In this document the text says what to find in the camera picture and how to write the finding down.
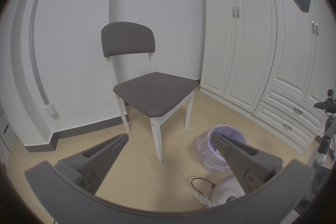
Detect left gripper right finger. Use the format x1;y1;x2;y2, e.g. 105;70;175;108
211;132;284;196

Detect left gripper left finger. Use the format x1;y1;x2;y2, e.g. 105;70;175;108
56;133;130;194

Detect purple plastic bag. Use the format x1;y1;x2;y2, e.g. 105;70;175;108
194;124;248;169

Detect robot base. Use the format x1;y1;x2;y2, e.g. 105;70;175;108
210;160;336;218

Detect white trash bin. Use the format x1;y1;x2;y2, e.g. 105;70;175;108
195;125;248;173

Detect clear plastic scrap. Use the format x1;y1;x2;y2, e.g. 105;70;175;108
193;190;214;208

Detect white chair grey cushions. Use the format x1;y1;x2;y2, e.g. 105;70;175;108
101;22;198;163

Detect white chest of drawers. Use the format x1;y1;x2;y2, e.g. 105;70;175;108
0;110;17;166

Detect white wardrobe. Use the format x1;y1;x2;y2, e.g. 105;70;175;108
199;0;336;155

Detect black cable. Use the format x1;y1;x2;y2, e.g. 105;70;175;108
191;177;217;192

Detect white wall socket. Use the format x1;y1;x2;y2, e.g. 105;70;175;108
44;103;57;117

